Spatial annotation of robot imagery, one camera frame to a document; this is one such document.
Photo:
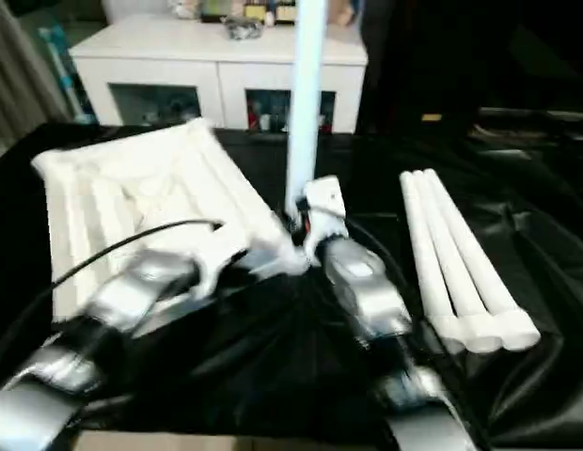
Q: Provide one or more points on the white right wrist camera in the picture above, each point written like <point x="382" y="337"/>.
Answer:
<point x="324" y="195"/>

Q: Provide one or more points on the white plastic table top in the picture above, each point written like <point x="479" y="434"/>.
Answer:
<point x="131" y="188"/>

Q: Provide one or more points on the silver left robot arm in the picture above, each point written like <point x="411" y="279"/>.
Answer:
<point x="131" y="286"/>

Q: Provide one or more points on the black tall cabinet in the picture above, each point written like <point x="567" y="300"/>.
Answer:
<point x="414" y="56"/>

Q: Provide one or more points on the black white crumpled bundle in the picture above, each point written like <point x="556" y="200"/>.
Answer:
<point x="244" y="27"/>

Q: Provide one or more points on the white small bottle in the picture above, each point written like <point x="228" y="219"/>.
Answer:
<point x="265" y="121"/>
<point x="279" y="120"/>
<point x="325" y="122"/>

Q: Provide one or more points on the white glass-door cabinet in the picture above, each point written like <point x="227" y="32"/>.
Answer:
<point x="155" y="61"/>

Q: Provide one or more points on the black long bar device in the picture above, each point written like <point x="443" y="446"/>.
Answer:
<point x="531" y="112"/>

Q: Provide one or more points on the white plastic table leg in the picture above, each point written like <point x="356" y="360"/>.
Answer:
<point x="424" y="244"/>
<point x="305" y="117"/>
<point x="447" y="244"/>
<point x="470" y="244"/>

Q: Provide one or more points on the tan plush toy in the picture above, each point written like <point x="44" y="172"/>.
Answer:
<point x="343" y="11"/>

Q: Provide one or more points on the yellow label sticker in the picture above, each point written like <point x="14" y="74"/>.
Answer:
<point x="431" y="117"/>

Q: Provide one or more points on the teal white pole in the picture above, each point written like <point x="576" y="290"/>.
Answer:
<point x="66" y="80"/>

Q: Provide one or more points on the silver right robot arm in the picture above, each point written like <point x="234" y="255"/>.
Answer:
<point x="362" y="277"/>

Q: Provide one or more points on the black plastic mat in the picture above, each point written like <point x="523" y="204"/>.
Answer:
<point x="272" y="352"/>

